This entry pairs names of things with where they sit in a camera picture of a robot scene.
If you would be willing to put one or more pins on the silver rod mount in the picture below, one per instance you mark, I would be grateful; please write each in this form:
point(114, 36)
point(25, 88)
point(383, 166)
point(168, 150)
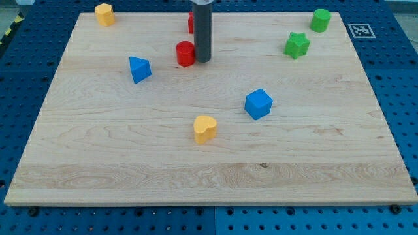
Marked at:
point(202, 1)

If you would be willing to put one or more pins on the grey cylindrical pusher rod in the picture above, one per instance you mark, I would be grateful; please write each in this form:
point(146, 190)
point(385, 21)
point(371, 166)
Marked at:
point(202, 26)

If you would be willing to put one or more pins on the red cylinder block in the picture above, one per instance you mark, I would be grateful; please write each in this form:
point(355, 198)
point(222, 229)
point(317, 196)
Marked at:
point(185, 53)

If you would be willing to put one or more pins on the wooden board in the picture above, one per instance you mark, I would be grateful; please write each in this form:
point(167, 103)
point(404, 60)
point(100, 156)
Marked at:
point(102, 140)

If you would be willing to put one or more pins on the red block behind rod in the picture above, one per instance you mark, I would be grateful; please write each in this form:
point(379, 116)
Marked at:
point(190, 23)

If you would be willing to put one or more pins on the blue triangle block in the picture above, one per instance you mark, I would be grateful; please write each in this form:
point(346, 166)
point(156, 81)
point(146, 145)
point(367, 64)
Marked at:
point(140, 69)

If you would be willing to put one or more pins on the yellow hexagon block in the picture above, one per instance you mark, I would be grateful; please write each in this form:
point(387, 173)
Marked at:
point(104, 14)

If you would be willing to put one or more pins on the green star block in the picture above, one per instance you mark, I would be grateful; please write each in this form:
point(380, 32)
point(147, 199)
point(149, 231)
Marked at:
point(297, 45)

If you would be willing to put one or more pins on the blue cube block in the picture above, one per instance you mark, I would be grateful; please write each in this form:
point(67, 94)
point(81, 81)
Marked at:
point(258, 104)

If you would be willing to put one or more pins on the yellow heart block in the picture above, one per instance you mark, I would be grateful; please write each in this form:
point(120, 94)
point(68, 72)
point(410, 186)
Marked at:
point(205, 128)

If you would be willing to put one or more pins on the green cylinder block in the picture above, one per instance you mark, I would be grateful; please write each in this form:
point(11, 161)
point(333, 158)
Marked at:
point(320, 20)

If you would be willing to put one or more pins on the white fiducial marker tag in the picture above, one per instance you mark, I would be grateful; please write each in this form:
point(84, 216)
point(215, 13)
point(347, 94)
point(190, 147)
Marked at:
point(361, 31)

